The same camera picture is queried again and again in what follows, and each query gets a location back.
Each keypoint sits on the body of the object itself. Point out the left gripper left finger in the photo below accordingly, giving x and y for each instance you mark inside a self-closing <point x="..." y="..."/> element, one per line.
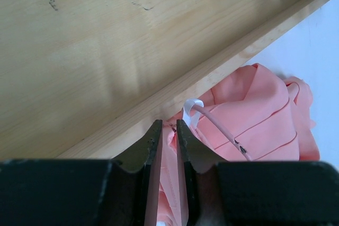
<point x="135" y="180"/>

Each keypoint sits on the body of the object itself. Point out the wooden clothes rack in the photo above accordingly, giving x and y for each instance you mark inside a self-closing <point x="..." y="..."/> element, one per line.
<point x="86" y="78"/>

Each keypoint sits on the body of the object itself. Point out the pink skirt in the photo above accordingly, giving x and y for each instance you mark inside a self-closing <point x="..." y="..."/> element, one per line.
<point x="269" y="116"/>

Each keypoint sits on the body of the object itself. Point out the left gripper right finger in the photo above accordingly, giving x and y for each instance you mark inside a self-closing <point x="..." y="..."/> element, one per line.
<point x="198" y="180"/>

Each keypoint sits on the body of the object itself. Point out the pink wire hanger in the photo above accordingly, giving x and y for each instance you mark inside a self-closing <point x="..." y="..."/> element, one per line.
<point x="223" y="130"/>

